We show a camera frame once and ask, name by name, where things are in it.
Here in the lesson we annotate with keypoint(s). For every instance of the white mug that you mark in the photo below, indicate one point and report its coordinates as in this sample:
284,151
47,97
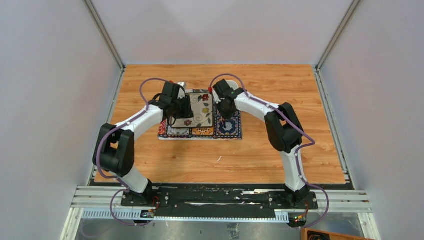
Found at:
232,84

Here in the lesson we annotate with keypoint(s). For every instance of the square floral plate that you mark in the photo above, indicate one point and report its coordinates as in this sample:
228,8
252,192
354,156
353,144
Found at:
203,112

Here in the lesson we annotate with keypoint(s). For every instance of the orange wooden box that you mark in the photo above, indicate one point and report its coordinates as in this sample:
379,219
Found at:
314,234

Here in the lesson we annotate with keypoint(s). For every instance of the aluminium frame rail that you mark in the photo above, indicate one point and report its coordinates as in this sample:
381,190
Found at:
96,202

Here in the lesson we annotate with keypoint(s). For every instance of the colourful patterned placemat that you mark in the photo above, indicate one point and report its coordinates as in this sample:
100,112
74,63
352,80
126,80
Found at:
215,132

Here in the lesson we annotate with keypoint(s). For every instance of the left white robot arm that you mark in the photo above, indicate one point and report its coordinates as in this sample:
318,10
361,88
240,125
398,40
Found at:
114,153

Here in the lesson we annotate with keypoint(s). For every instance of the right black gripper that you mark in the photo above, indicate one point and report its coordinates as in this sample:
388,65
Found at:
226,116

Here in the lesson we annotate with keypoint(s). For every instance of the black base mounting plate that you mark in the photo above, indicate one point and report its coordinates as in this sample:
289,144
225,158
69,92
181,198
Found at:
223,201

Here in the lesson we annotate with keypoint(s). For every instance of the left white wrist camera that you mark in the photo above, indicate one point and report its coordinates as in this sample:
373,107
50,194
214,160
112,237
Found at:
182,89

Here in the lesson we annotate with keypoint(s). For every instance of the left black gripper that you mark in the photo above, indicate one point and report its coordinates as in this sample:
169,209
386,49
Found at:
187,112

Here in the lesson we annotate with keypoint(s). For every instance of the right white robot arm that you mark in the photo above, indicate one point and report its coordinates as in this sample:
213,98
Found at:
283,127

